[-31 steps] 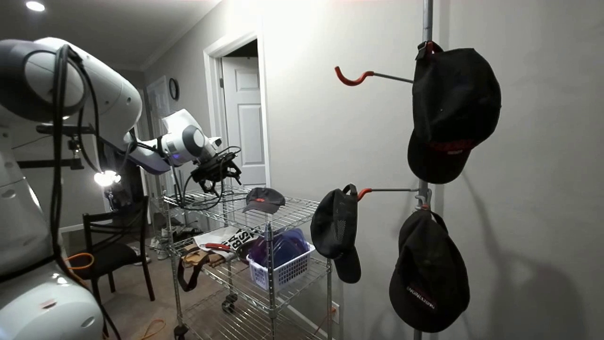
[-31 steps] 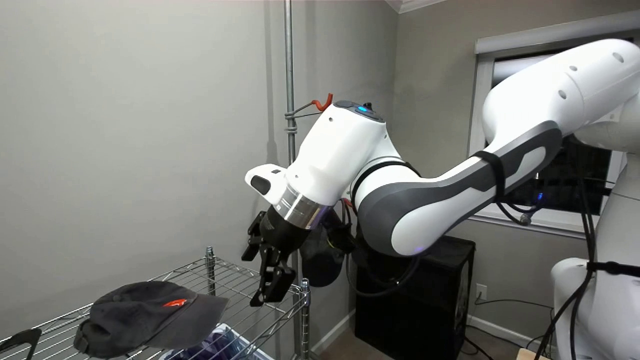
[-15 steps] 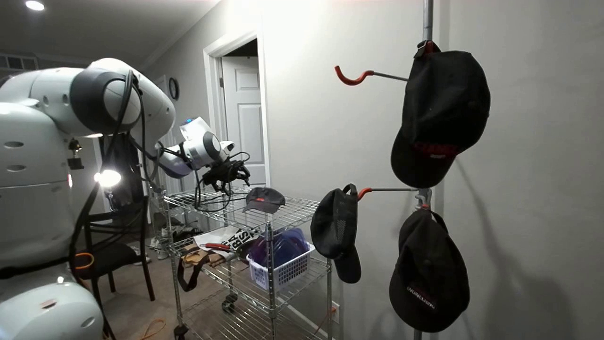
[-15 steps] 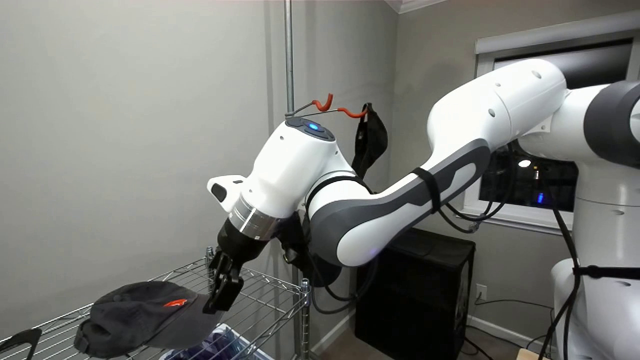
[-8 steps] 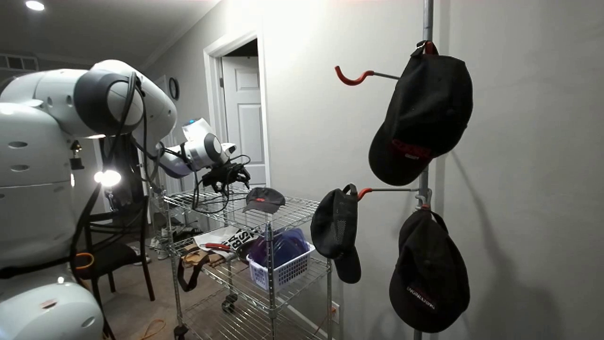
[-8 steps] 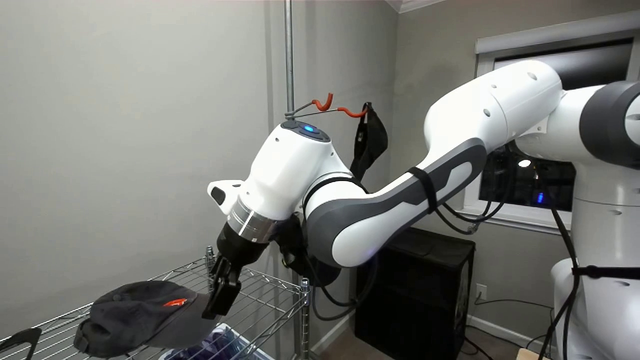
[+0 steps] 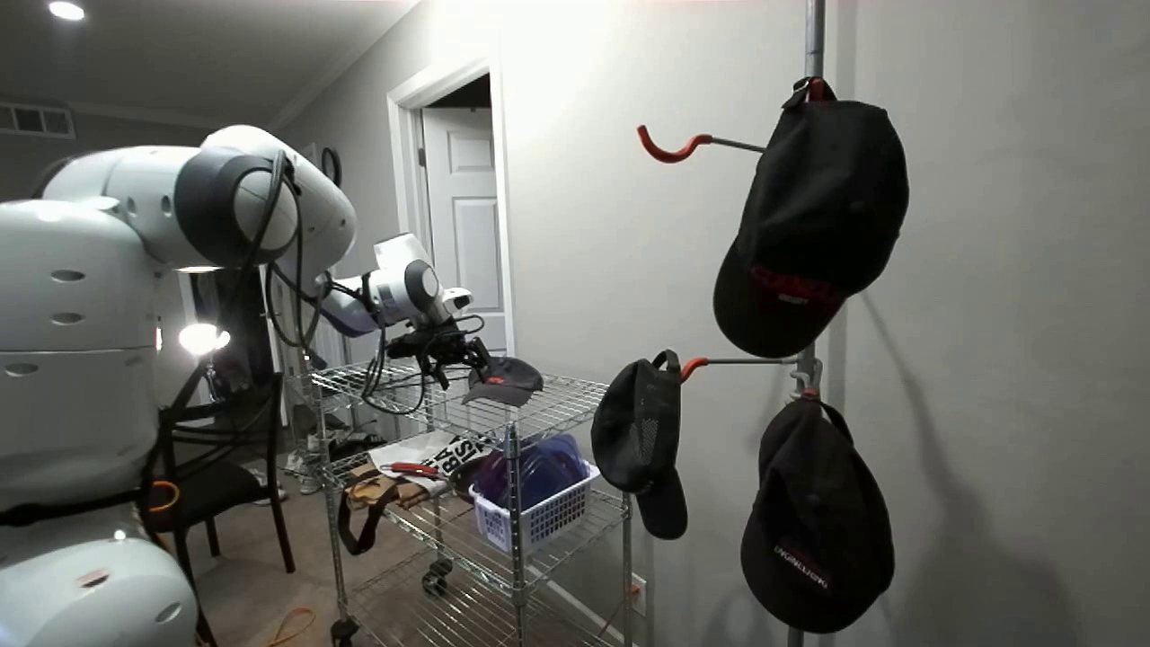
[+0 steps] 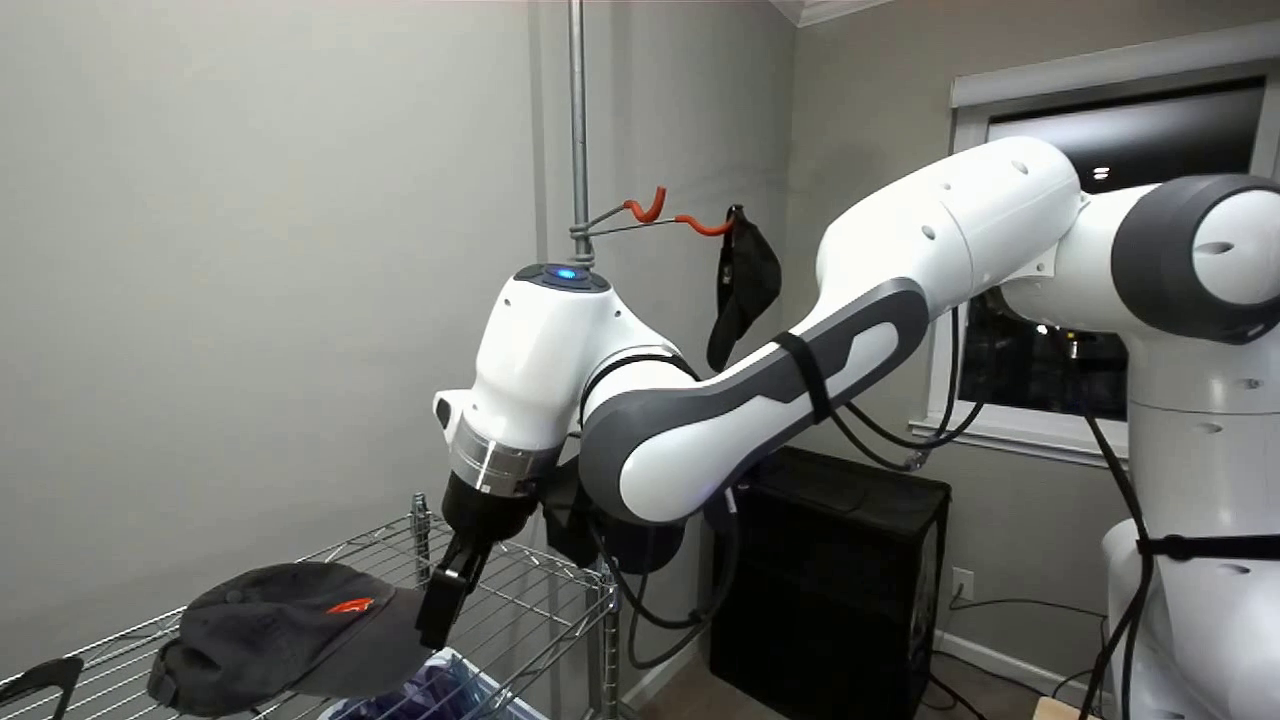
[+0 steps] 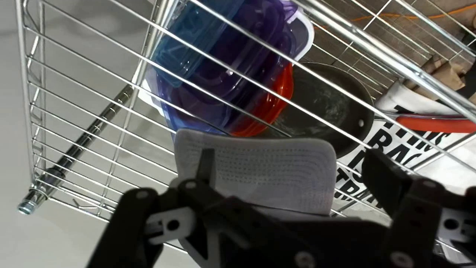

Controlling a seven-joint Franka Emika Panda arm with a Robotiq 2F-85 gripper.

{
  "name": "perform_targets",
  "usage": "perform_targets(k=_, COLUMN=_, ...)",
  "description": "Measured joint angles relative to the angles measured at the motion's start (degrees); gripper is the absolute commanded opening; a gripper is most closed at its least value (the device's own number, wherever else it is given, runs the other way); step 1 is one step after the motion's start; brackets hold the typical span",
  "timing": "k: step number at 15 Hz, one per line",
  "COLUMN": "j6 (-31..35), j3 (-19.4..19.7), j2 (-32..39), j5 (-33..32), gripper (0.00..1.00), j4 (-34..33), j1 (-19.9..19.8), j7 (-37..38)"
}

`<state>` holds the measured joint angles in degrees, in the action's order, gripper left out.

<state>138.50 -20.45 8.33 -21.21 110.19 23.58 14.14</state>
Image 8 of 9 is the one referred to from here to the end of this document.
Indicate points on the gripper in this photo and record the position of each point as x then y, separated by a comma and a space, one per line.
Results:
485, 512

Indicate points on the dark grey baseball cap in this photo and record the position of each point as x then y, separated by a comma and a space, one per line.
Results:
280, 630

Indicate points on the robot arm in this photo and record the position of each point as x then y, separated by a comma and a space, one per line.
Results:
900, 250

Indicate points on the bin with blue bag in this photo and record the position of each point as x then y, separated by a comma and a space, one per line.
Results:
440, 690

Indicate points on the black cap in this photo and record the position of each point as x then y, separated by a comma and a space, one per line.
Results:
745, 280

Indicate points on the black speaker cabinet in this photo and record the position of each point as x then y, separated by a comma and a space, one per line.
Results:
830, 580

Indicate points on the metal pole with orange-tipped hooks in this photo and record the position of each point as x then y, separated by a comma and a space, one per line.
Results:
579, 120

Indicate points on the light wooden board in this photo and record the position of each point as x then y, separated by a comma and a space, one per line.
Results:
1058, 710

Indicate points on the window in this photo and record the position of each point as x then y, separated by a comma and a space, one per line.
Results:
1130, 130

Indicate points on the wall socket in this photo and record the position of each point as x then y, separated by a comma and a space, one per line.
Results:
962, 583

